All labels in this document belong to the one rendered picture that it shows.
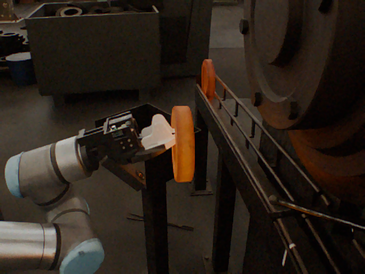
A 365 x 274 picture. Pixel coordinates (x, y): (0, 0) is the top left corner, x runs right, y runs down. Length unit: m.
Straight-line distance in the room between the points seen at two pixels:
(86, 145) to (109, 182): 1.33
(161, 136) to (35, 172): 0.26
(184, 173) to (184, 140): 0.07
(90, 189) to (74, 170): 1.30
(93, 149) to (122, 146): 0.06
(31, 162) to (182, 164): 0.30
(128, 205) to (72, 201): 1.08
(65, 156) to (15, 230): 0.16
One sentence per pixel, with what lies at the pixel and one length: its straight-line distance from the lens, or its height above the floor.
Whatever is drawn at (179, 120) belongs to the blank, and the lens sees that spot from 0.66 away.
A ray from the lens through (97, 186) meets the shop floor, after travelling 2.01.
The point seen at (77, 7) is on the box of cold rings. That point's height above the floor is 0.74.
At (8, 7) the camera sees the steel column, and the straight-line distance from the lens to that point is 7.27.
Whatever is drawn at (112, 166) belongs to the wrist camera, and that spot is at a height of 0.79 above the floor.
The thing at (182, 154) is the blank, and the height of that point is 0.84.
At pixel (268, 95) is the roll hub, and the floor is 1.01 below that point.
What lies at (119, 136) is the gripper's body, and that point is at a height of 0.86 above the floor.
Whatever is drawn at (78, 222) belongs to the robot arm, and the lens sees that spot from 0.74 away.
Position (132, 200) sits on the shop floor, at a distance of 1.88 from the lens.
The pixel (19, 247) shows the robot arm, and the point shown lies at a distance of 0.67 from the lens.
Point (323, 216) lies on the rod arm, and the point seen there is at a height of 0.89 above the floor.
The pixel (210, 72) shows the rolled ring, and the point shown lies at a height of 0.70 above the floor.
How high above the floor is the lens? 1.19
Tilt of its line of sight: 29 degrees down
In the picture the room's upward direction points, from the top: straight up
